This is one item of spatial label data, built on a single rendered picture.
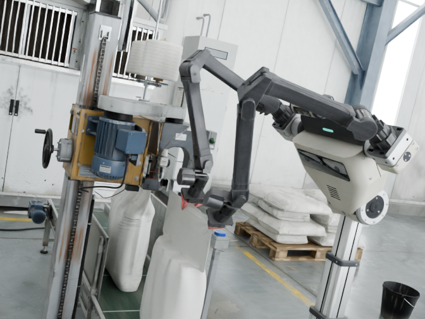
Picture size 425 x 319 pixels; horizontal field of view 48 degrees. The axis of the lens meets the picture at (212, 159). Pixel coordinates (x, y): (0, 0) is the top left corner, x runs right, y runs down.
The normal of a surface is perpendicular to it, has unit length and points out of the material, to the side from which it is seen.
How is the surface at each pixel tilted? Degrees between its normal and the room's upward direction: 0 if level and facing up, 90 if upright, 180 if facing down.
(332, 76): 90
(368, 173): 90
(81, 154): 90
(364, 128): 117
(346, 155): 40
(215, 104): 90
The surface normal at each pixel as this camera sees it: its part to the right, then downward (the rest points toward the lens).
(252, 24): 0.43, 0.21
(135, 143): 0.76, 0.24
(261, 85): 0.04, 0.59
